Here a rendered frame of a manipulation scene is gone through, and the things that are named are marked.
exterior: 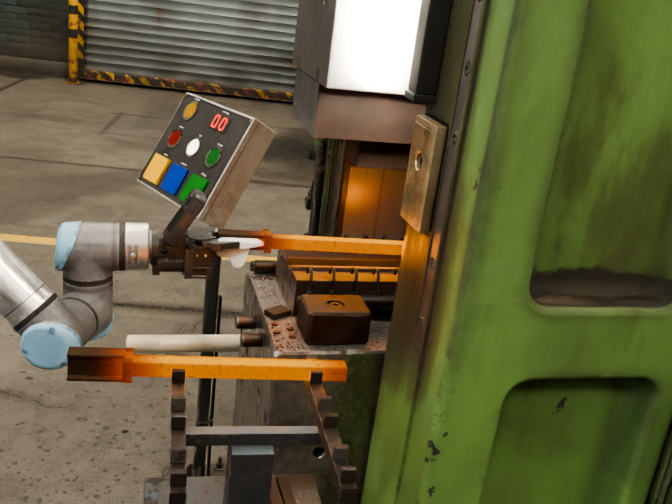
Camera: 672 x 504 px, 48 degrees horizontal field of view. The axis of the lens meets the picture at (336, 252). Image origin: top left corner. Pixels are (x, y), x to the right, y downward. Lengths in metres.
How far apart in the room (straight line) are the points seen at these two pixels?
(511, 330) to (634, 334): 0.21
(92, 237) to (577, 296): 0.84
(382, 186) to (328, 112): 0.40
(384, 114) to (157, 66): 8.24
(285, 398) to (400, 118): 0.55
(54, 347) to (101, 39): 8.40
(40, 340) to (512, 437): 0.80
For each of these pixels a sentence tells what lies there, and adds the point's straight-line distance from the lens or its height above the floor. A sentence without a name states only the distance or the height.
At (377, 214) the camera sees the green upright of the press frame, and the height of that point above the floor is 1.05.
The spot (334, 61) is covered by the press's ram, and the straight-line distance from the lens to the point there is 1.29.
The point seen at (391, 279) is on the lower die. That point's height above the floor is 0.99.
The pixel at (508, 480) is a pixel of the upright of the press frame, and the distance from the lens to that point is 1.37.
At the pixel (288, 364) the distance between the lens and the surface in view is 1.18.
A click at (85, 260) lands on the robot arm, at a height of 1.01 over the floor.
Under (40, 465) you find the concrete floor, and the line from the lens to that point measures 2.61.
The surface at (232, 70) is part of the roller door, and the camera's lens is 9.46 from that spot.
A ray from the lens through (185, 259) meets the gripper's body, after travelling 1.43.
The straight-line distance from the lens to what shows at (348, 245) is 1.50.
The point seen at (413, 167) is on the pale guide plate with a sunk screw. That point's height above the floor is 1.28.
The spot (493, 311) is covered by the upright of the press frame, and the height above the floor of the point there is 1.12.
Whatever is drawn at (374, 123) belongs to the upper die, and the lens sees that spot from 1.38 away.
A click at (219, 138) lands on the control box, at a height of 1.13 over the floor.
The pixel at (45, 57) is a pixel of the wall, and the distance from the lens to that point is 9.85.
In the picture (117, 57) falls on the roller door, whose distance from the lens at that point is 9.60.
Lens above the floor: 1.54
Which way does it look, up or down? 20 degrees down
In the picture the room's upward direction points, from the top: 8 degrees clockwise
